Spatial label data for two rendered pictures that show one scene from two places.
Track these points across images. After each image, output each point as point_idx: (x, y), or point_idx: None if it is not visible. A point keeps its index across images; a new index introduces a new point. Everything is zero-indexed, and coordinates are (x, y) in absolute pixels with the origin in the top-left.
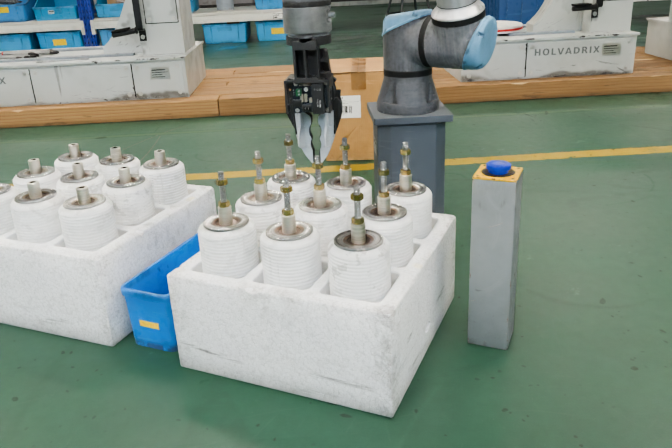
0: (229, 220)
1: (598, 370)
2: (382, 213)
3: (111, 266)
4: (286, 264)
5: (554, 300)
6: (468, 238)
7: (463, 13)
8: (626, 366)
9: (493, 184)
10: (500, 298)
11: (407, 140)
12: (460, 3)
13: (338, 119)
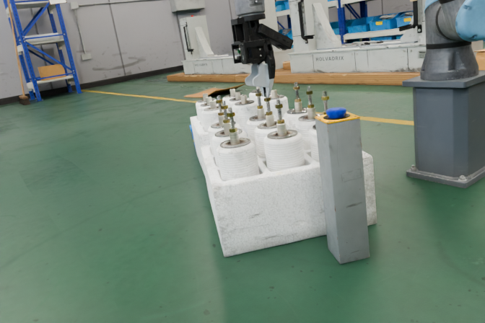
0: (221, 123)
1: (369, 308)
2: (278, 134)
3: (208, 141)
4: (215, 150)
5: (444, 257)
6: (471, 195)
7: None
8: (396, 320)
9: (320, 124)
10: (333, 218)
11: (429, 101)
12: None
13: (271, 70)
